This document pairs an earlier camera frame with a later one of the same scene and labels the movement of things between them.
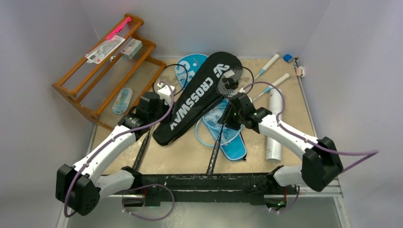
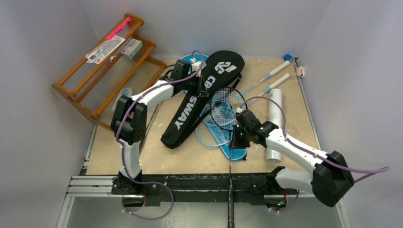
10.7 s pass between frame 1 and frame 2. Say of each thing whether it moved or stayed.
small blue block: stayed
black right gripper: moved
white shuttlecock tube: stayed
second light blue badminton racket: stayed
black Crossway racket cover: moved
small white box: stayed
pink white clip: stayed
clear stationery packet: stayed
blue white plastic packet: stayed
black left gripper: moved
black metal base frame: stayed
